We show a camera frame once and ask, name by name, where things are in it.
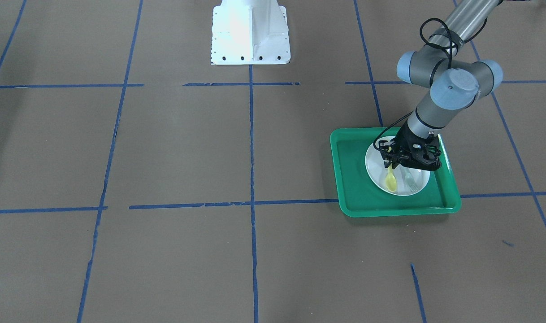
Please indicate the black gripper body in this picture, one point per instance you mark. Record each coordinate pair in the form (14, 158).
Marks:
(405, 137)

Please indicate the yellow plastic spoon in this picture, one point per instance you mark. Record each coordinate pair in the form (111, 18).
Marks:
(390, 181)

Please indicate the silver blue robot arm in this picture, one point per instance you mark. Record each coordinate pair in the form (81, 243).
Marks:
(452, 86)

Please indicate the white round plate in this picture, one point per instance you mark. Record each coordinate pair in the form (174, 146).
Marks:
(376, 171)

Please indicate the green plastic tray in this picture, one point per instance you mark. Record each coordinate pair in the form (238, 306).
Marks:
(359, 197)

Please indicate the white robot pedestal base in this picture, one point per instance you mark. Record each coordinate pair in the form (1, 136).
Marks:
(248, 32)

